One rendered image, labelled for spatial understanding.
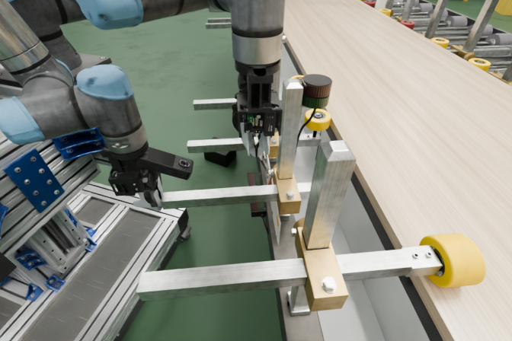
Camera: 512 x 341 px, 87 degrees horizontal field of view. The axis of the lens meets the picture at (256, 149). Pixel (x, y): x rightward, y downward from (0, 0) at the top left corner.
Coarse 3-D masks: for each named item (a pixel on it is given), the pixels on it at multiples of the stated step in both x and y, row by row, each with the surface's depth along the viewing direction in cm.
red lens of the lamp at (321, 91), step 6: (330, 78) 54; (306, 84) 52; (330, 84) 52; (306, 90) 53; (312, 90) 52; (318, 90) 52; (324, 90) 52; (330, 90) 53; (312, 96) 53; (318, 96) 53; (324, 96) 53
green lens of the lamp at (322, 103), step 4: (304, 96) 54; (328, 96) 54; (304, 100) 55; (308, 100) 54; (312, 100) 53; (316, 100) 53; (320, 100) 53; (324, 100) 54; (328, 100) 55; (304, 104) 55; (308, 104) 54; (312, 104) 54; (316, 104) 54; (320, 104) 54; (324, 104) 54; (312, 108) 54; (316, 108) 54; (320, 108) 55
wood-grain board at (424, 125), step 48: (288, 0) 212; (336, 0) 212; (336, 48) 131; (384, 48) 131; (432, 48) 131; (336, 96) 95; (384, 96) 95; (432, 96) 95; (480, 96) 95; (384, 144) 74; (432, 144) 74; (480, 144) 74; (384, 192) 61; (432, 192) 61; (480, 192) 61; (480, 240) 52; (432, 288) 45; (480, 288) 45; (480, 336) 40
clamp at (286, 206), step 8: (280, 184) 67; (288, 184) 67; (296, 184) 67; (280, 192) 65; (296, 192) 65; (280, 200) 63; (288, 200) 63; (296, 200) 63; (280, 208) 64; (288, 208) 65; (296, 208) 65
